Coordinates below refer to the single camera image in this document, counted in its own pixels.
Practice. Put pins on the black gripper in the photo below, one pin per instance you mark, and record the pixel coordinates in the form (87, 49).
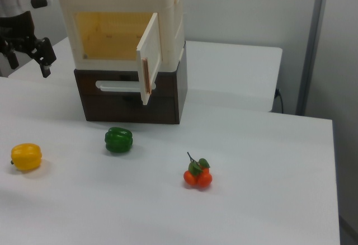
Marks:
(16, 29)

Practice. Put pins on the cream cabinet door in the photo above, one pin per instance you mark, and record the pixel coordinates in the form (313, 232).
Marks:
(151, 46)

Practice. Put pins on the cream plastic cabinet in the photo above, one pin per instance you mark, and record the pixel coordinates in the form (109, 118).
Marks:
(120, 1)

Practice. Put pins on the yellow bell pepper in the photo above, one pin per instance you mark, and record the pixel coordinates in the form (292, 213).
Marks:
(26, 157)

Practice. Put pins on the dark brown drawer box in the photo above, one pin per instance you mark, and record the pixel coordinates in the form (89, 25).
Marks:
(126, 110)

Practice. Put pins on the green bell pepper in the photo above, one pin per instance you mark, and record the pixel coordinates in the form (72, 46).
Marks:
(118, 140)

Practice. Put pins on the orange tangerine bunch with leaves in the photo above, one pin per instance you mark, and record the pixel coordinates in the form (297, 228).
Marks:
(198, 178)

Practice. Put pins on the grey metal partition post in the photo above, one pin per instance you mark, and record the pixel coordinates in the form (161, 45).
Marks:
(311, 46)

